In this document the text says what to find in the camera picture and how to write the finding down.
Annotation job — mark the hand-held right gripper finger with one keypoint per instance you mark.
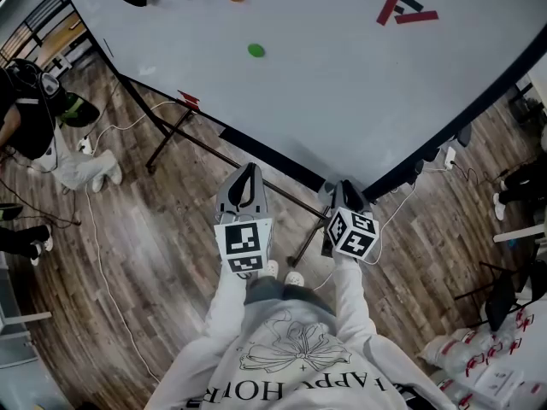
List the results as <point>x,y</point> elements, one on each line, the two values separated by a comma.
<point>355,197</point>
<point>339,195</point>

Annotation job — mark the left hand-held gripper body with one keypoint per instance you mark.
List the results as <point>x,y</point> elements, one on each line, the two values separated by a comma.
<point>242,239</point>

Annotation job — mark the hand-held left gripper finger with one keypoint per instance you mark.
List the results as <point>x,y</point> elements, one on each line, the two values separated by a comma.
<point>259,195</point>
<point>233,186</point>

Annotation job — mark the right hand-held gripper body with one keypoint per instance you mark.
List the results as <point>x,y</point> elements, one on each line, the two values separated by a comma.
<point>352,233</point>

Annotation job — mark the black whiteboard marker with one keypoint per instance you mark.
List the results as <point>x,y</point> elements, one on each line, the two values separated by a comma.
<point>109,48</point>

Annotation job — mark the person's left forearm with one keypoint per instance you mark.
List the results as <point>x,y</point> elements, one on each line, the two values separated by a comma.
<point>228,301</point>

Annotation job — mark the person's right forearm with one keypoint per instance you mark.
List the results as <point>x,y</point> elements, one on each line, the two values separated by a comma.
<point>352,297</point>

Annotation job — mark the person's white left shoe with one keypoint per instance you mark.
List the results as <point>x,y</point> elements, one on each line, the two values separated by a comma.
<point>272,268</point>

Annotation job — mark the person's white shoe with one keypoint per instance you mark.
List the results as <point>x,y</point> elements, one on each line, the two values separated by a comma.
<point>272,268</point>
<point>294,278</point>

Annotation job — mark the person's white right shoe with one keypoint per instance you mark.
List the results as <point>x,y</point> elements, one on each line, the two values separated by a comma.
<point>294,278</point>

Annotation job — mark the person's grey trousers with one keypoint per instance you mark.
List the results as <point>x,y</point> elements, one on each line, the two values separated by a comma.
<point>284,293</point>

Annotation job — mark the red holder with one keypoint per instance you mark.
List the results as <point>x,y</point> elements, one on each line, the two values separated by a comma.
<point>188,99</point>

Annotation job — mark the person's white printed sweatshirt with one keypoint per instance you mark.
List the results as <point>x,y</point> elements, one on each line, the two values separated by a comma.
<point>295,357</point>

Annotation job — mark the green round magnet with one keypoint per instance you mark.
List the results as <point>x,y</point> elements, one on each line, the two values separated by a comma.
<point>256,50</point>

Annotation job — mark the white power strip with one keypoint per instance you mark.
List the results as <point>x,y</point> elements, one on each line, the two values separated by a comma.
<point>85,144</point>

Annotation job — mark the black chair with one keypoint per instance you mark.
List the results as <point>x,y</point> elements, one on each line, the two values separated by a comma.
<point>504,295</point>

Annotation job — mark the white table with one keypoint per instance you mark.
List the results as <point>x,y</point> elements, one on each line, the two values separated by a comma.
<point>519,232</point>

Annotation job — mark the pile of red-labelled plastic bags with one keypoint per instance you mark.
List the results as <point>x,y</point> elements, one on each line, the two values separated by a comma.
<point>483,353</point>

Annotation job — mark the red and black logo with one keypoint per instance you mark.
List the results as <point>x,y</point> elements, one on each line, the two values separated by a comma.
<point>406,10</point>

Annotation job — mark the white flat box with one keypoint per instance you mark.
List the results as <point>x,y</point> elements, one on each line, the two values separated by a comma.
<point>499,382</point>

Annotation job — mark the white cabinet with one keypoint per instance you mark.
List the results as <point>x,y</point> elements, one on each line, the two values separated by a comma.
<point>17,327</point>

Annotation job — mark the black metal railing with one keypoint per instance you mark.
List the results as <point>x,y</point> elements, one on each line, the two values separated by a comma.
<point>36,24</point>

